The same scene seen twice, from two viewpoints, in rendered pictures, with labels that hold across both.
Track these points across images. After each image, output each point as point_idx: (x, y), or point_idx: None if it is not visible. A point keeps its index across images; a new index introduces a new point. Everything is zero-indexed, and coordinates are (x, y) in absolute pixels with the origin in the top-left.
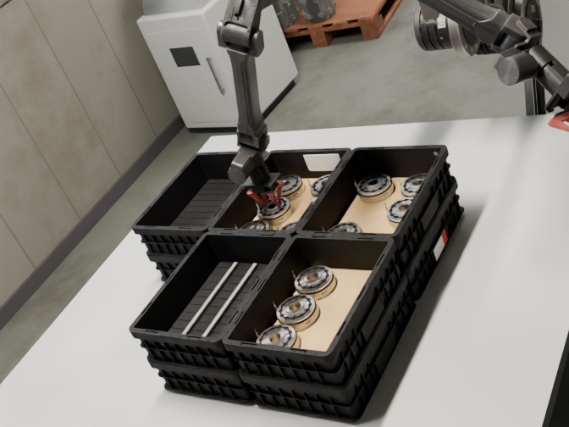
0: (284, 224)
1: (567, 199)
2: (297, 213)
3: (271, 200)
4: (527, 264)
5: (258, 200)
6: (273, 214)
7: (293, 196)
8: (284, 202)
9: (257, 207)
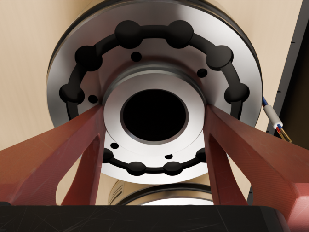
0: (54, 10)
1: None
2: (34, 96)
3: (199, 161)
4: None
5: (231, 132)
6: (102, 38)
7: (120, 187)
8: (112, 153)
9: (288, 122)
